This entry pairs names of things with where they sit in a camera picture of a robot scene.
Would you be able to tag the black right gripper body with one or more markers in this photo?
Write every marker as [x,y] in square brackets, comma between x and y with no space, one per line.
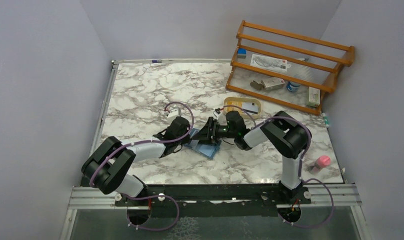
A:
[224,132]

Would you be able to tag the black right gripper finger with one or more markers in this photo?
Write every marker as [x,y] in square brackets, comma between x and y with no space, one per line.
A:
[208,132]
[210,141]

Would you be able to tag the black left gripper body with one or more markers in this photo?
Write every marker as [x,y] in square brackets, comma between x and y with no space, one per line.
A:
[182,140]

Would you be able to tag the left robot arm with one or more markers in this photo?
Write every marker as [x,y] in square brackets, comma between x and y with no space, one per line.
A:
[107,167]

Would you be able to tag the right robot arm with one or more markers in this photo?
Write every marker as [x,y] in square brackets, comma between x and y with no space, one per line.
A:
[289,137]

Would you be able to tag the gold card with stripe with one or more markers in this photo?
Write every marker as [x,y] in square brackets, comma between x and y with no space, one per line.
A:
[235,108]

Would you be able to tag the grey card upper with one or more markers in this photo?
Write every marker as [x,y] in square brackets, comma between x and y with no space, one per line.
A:
[251,107]

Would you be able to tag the cream oval tray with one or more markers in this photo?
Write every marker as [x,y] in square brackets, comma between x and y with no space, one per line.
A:
[232,100]

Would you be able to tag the olive tape dispenser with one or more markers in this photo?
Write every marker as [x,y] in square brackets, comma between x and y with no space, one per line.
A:
[256,85]

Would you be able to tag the grey stapler box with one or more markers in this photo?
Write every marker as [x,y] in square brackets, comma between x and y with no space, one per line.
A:
[272,83]

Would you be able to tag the white printed flat package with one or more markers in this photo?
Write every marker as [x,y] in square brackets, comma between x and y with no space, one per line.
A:
[270,63]

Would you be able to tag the blue grey eraser block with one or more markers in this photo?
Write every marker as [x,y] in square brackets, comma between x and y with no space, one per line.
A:
[241,53]

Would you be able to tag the orange wooden shelf rack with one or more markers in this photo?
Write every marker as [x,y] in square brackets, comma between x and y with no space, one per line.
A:
[314,63]

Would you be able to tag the green white small box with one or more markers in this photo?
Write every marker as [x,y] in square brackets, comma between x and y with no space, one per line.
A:
[313,97]

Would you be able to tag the green white tube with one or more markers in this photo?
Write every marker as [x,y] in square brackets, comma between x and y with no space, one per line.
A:
[326,121]

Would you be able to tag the pink small bottle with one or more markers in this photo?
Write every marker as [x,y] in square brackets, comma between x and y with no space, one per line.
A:
[322,162]

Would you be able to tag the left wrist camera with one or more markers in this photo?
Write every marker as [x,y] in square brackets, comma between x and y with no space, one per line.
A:
[176,112]

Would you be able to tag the aluminium frame rail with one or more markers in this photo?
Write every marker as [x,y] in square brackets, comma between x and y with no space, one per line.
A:
[218,211]

